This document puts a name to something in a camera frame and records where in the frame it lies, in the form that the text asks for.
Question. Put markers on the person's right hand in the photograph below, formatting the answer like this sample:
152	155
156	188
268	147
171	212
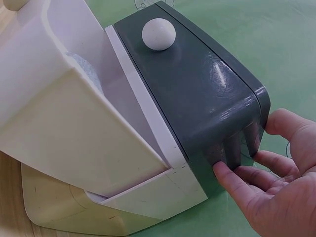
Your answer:
284	197

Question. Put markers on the grey-green drawer with white knob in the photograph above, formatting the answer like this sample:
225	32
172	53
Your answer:
192	86

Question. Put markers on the person's right thumb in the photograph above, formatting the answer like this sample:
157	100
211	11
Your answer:
288	126

